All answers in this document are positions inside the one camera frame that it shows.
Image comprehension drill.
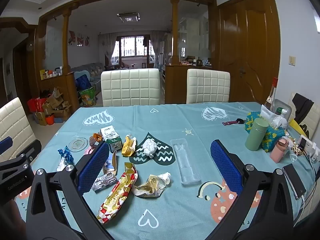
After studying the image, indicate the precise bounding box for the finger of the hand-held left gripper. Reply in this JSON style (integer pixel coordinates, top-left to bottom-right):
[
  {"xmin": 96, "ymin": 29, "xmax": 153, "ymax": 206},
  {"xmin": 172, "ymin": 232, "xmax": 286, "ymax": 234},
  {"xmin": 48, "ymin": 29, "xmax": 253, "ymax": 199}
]
[
  {"xmin": 0, "ymin": 136, "xmax": 13, "ymax": 154},
  {"xmin": 0, "ymin": 139, "xmax": 42, "ymax": 178}
]

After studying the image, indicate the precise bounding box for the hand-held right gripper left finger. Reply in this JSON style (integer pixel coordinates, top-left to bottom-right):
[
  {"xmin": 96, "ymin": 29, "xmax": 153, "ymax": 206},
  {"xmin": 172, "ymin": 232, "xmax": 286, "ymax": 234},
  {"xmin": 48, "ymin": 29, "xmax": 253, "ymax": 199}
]
[{"xmin": 26, "ymin": 141, "xmax": 110, "ymax": 240}]

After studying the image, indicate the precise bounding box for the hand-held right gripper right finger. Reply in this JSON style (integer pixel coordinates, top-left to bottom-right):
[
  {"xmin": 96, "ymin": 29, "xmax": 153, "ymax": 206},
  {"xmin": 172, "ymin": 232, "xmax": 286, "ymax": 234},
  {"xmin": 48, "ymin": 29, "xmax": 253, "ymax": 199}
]
[{"xmin": 210, "ymin": 139, "xmax": 302, "ymax": 240}]

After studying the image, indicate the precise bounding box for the blue beige wrapper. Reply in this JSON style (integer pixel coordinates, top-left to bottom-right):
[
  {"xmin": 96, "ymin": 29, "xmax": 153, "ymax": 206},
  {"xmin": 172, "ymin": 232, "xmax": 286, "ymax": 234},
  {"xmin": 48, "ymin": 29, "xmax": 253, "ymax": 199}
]
[{"xmin": 103, "ymin": 150, "xmax": 118, "ymax": 175}]

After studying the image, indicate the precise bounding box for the blue foil wrapper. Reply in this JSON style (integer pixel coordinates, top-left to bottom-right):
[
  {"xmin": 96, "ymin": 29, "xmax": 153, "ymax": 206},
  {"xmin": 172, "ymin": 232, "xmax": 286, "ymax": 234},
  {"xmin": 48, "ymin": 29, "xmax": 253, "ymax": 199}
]
[{"xmin": 58, "ymin": 145, "xmax": 74, "ymax": 164}]

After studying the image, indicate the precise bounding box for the long gold red wrapper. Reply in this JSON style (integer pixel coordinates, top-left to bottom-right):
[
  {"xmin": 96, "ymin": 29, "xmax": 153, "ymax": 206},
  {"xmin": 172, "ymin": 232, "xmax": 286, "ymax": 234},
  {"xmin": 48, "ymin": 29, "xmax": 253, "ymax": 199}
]
[{"xmin": 97, "ymin": 162, "xmax": 138, "ymax": 223}]

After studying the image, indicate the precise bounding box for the clear plastic tray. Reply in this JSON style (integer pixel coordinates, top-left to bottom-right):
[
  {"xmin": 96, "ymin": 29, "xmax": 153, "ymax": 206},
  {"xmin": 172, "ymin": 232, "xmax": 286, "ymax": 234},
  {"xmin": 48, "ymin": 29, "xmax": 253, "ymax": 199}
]
[{"xmin": 170, "ymin": 138, "xmax": 202, "ymax": 185}]

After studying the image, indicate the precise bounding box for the white tissue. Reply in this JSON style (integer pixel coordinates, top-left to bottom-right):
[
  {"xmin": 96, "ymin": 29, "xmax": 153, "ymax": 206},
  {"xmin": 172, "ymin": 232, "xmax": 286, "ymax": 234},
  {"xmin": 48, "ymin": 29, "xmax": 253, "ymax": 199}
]
[{"xmin": 142, "ymin": 138, "xmax": 158, "ymax": 158}]

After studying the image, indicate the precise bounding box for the cream wrapper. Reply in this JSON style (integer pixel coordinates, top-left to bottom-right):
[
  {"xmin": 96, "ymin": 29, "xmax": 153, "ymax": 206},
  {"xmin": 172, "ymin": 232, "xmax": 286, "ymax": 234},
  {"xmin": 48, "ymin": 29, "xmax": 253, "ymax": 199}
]
[{"xmin": 132, "ymin": 172, "xmax": 172, "ymax": 197}]

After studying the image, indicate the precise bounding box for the silver foil wrapper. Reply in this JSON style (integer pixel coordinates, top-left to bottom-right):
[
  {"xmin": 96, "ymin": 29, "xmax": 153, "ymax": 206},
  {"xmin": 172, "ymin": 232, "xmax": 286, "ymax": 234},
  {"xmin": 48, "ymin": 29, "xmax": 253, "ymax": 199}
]
[{"xmin": 92, "ymin": 174, "xmax": 118, "ymax": 192}]

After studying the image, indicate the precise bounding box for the cream quilted dining chair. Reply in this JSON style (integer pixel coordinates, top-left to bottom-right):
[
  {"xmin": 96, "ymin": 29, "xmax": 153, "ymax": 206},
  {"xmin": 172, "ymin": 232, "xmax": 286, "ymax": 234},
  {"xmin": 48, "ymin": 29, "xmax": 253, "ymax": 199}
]
[
  {"xmin": 186, "ymin": 69, "xmax": 230, "ymax": 104},
  {"xmin": 101, "ymin": 68, "xmax": 160, "ymax": 107},
  {"xmin": 287, "ymin": 92, "xmax": 318, "ymax": 140},
  {"xmin": 0, "ymin": 97, "xmax": 35, "ymax": 155}
]

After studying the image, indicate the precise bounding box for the round glass ashtray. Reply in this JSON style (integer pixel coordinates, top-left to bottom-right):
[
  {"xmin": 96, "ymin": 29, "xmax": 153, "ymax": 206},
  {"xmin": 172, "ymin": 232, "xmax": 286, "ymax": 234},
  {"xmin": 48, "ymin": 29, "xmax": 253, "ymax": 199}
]
[{"xmin": 68, "ymin": 135, "xmax": 88, "ymax": 152}]

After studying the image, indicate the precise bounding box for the small orange wrapper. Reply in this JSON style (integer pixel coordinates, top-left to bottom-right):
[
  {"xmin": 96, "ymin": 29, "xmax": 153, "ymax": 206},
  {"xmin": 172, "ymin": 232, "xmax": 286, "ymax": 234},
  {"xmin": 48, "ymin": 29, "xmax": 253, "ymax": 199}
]
[{"xmin": 90, "ymin": 132, "xmax": 103, "ymax": 146}]

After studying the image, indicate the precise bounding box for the small white wrapper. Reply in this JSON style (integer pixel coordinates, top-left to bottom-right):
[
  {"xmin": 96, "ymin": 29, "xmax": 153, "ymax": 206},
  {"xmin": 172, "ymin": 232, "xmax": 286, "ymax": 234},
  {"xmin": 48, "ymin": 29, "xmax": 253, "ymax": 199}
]
[{"xmin": 56, "ymin": 159, "xmax": 68, "ymax": 172}]

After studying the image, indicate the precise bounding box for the green white carton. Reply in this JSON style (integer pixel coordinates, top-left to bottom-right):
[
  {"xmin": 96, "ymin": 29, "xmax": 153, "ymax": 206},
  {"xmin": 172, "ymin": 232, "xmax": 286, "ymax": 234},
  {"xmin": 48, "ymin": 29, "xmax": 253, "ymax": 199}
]
[{"xmin": 100, "ymin": 127, "xmax": 123, "ymax": 153}]

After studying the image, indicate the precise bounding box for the yellow wrapper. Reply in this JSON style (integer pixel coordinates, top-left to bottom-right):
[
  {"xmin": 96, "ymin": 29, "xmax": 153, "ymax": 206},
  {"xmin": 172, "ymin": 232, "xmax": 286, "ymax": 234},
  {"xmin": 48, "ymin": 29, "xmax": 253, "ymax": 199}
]
[{"xmin": 121, "ymin": 134, "xmax": 137, "ymax": 157}]

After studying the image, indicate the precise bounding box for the green thermos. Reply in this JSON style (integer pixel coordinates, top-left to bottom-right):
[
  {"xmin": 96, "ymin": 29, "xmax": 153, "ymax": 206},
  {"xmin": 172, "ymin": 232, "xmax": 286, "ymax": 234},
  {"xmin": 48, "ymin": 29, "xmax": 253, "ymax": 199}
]
[{"xmin": 245, "ymin": 118, "xmax": 268, "ymax": 151}]

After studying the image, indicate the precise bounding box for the red bag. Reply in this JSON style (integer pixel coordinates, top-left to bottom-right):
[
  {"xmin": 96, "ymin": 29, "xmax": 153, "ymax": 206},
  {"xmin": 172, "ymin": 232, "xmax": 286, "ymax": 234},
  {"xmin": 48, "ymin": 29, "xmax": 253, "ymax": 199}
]
[{"xmin": 27, "ymin": 97, "xmax": 47, "ymax": 113}]

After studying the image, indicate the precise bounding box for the pile of cardboard boxes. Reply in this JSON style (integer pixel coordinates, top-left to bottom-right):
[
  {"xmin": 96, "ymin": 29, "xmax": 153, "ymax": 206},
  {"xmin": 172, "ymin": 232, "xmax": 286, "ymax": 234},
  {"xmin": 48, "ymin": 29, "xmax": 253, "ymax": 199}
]
[{"xmin": 32, "ymin": 87, "xmax": 72, "ymax": 126}]

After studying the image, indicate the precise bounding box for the pink bottle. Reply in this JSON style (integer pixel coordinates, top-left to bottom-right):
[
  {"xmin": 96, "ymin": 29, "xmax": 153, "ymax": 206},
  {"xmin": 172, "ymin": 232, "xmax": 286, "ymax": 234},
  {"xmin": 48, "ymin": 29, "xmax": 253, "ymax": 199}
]
[{"xmin": 270, "ymin": 137, "xmax": 289, "ymax": 164}]

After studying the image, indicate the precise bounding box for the yellow blue beaded tissue box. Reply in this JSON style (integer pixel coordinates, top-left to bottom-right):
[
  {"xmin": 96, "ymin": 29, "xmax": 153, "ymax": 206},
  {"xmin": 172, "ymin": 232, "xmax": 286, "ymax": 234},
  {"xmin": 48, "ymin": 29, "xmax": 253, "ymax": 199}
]
[{"xmin": 244, "ymin": 104, "xmax": 288, "ymax": 153}]

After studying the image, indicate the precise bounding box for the teal printed tablecloth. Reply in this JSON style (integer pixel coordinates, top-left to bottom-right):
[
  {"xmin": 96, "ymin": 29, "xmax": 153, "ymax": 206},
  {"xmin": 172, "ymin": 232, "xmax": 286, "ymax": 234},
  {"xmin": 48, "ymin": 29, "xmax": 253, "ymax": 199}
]
[{"xmin": 15, "ymin": 102, "xmax": 320, "ymax": 240}]

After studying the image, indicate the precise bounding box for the green printed bag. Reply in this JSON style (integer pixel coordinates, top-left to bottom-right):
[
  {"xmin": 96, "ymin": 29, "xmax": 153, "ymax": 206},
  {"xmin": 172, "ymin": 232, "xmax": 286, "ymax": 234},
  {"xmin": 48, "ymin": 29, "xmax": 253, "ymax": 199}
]
[{"xmin": 79, "ymin": 87, "xmax": 97, "ymax": 107}]

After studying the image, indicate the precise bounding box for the black smartphone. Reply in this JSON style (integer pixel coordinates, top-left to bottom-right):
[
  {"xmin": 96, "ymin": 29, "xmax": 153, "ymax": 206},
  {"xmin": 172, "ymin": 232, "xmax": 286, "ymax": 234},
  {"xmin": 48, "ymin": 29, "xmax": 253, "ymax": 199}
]
[{"xmin": 282, "ymin": 164, "xmax": 307, "ymax": 200}]

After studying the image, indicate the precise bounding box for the wooden low cabinet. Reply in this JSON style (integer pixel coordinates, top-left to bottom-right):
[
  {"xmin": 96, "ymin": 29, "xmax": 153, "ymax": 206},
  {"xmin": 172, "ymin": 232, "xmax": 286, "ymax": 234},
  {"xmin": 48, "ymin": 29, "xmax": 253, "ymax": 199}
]
[
  {"xmin": 39, "ymin": 71, "xmax": 77, "ymax": 117},
  {"xmin": 164, "ymin": 64, "xmax": 213, "ymax": 104}
]

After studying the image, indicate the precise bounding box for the yellow paper bag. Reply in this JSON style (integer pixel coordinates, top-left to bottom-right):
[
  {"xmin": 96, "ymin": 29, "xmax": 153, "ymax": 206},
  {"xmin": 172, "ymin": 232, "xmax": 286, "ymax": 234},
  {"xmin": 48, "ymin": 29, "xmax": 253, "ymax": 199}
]
[{"xmin": 289, "ymin": 119, "xmax": 307, "ymax": 138}]

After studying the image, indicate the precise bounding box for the clear storage box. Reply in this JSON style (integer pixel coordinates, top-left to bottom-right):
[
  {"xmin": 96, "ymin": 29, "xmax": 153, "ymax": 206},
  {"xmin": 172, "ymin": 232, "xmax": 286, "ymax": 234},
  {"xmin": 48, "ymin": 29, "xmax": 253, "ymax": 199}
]
[{"xmin": 274, "ymin": 99, "xmax": 293, "ymax": 124}]

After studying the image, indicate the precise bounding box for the glass bottle red cap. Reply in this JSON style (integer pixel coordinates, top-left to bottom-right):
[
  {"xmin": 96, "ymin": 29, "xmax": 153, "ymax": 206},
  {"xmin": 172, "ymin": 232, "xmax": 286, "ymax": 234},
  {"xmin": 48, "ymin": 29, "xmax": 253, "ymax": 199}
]
[{"xmin": 264, "ymin": 77, "xmax": 279, "ymax": 113}]

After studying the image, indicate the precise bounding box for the blue bag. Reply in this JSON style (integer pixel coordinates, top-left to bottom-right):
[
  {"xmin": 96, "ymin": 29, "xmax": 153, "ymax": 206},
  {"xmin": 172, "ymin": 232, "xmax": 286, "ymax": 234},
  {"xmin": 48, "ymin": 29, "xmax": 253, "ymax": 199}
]
[{"xmin": 75, "ymin": 75, "xmax": 91, "ymax": 90}]

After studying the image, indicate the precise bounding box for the white power strip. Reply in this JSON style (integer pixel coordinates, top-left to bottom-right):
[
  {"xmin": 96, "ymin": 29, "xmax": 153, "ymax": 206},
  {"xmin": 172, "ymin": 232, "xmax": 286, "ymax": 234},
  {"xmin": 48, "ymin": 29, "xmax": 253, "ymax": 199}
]
[{"xmin": 297, "ymin": 134, "xmax": 320, "ymax": 162}]

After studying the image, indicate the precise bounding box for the grey sofa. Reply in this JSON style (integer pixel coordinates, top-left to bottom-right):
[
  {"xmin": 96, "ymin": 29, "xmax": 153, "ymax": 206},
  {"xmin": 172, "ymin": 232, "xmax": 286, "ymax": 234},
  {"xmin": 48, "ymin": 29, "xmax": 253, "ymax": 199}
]
[{"xmin": 71, "ymin": 62, "xmax": 106, "ymax": 93}]

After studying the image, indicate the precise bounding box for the black garment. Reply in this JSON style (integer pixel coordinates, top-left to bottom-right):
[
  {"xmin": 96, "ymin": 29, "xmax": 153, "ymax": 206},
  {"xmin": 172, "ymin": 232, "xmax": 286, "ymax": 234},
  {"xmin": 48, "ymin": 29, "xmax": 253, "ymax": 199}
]
[{"xmin": 292, "ymin": 93, "xmax": 314, "ymax": 125}]

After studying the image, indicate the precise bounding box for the sheer curtain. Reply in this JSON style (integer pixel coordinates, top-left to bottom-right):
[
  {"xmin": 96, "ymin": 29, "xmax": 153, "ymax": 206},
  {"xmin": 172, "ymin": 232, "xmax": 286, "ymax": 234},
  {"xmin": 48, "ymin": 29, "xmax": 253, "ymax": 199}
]
[
  {"xmin": 100, "ymin": 33, "xmax": 118, "ymax": 65},
  {"xmin": 144, "ymin": 31, "xmax": 160, "ymax": 65}
]

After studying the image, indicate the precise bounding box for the wooden door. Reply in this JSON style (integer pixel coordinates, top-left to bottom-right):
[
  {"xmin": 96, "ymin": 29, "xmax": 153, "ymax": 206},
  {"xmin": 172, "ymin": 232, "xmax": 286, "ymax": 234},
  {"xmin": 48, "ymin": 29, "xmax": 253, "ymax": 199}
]
[{"xmin": 217, "ymin": 0, "xmax": 281, "ymax": 103}]

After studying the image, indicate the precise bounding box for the barred window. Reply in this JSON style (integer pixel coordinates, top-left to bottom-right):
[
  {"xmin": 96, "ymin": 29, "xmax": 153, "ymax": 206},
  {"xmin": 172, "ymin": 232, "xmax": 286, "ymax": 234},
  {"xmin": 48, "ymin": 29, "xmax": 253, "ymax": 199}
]
[{"xmin": 121, "ymin": 37, "xmax": 145, "ymax": 57}]

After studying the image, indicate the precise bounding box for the white standing air conditioner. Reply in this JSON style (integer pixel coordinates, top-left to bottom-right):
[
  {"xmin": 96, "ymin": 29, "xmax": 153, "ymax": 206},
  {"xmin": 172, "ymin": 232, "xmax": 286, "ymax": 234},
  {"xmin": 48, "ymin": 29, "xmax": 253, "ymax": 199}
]
[{"xmin": 159, "ymin": 41, "xmax": 166, "ymax": 67}]

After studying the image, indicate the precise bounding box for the ceiling lamp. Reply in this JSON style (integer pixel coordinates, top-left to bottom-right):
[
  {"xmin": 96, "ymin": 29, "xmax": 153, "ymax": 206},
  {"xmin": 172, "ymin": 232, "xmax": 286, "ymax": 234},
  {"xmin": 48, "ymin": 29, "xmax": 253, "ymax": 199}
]
[{"xmin": 116, "ymin": 12, "xmax": 141, "ymax": 22}]

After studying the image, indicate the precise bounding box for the maroon strap watch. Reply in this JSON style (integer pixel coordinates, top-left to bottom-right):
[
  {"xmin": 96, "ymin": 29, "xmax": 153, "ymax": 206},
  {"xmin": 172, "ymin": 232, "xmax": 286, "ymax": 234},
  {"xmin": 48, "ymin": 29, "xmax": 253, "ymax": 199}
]
[{"xmin": 222, "ymin": 118, "xmax": 247, "ymax": 126}]

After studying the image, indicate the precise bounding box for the white cable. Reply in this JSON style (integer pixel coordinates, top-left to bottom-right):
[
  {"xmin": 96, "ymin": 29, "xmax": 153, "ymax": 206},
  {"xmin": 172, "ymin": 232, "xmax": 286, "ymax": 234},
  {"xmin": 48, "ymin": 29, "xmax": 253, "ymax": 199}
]
[{"xmin": 293, "ymin": 195, "xmax": 306, "ymax": 229}]

